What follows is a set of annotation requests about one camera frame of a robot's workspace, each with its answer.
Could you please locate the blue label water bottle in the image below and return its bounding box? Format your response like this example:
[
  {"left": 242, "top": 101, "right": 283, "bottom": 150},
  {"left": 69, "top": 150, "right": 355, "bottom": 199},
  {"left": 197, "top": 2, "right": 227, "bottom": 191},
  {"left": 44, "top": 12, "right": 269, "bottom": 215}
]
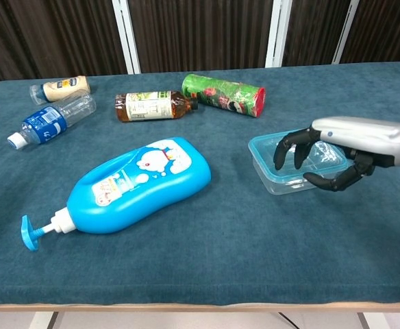
[{"left": 7, "top": 90, "right": 97, "bottom": 151}]

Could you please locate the blue container lid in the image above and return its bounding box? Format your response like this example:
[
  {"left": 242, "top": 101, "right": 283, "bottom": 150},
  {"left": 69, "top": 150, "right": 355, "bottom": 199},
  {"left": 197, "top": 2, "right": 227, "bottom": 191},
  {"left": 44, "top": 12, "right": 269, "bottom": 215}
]
[{"left": 248, "top": 131, "right": 349, "bottom": 180}]

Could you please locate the blue pump detergent bottle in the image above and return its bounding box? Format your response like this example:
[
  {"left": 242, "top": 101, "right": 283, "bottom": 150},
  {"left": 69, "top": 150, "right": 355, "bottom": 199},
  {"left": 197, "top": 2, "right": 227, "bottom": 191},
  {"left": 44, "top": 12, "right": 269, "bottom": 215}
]
[{"left": 21, "top": 136, "right": 212, "bottom": 252}]

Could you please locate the grey table leg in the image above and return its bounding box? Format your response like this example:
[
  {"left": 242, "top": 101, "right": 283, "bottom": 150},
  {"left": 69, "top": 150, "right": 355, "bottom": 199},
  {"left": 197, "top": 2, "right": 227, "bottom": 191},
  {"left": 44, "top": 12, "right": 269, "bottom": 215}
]
[
  {"left": 32, "top": 310, "right": 59, "bottom": 329},
  {"left": 356, "top": 312, "right": 379, "bottom": 329}
]

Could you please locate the green chips can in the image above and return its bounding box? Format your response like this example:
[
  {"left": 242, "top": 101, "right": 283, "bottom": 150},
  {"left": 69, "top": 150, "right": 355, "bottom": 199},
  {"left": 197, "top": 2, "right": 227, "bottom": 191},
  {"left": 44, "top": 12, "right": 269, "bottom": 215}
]
[{"left": 181, "top": 73, "right": 266, "bottom": 119}]

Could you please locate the mayonnaise squeeze bottle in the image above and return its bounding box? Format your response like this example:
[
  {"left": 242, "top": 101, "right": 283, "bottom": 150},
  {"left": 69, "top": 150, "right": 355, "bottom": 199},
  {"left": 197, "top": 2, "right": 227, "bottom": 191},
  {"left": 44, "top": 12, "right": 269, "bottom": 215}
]
[{"left": 29, "top": 75, "right": 92, "bottom": 106}]

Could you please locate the brown tea bottle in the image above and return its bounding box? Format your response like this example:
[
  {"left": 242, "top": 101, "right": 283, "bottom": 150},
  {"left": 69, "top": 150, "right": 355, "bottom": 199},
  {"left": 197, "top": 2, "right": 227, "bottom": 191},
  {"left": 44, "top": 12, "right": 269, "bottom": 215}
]
[{"left": 114, "top": 90, "right": 199, "bottom": 123}]

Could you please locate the dark folding partition screen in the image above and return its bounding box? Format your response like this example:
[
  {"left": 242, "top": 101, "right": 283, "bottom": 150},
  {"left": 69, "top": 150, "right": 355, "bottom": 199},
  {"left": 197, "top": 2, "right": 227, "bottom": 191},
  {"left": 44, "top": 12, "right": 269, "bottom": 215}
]
[{"left": 0, "top": 0, "right": 400, "bottom": 86}]

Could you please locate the teal table cloth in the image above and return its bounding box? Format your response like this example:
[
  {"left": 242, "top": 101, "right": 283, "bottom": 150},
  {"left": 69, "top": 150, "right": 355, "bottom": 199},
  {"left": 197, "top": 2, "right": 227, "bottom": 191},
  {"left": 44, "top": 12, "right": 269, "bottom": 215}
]
[{"left": 0, "top": 61, "right": 400, "bottom": 307}]

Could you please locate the clear plastic food container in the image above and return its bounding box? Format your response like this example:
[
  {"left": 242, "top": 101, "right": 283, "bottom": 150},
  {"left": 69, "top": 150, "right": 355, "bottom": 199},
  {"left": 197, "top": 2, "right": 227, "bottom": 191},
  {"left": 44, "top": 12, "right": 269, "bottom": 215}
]
[{"left": 253, "top": 156, "right": 350, "bottom": 197}]

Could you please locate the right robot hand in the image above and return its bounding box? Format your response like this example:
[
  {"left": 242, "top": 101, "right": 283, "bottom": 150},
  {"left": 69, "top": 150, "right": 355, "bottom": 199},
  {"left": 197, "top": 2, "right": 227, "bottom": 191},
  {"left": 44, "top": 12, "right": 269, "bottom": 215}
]
[{"left": 273, "top": 116, "right": 400, "bottom": 192}]

